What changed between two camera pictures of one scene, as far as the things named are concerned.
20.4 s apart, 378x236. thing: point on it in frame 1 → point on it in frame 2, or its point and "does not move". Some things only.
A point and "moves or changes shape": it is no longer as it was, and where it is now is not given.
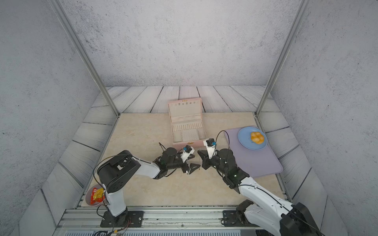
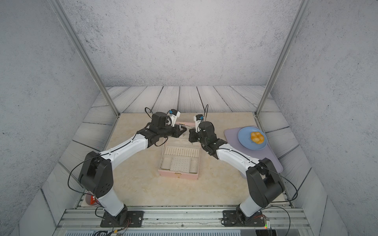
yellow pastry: (257, 137) does not move
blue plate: (244, 138) does not move
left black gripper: (185, 169) → (177, 132)
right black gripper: (204, 154) → (192, 138)
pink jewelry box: (187, 122) moves or changes shape
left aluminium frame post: (86, 56) does not move
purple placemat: (254, 162) does not move
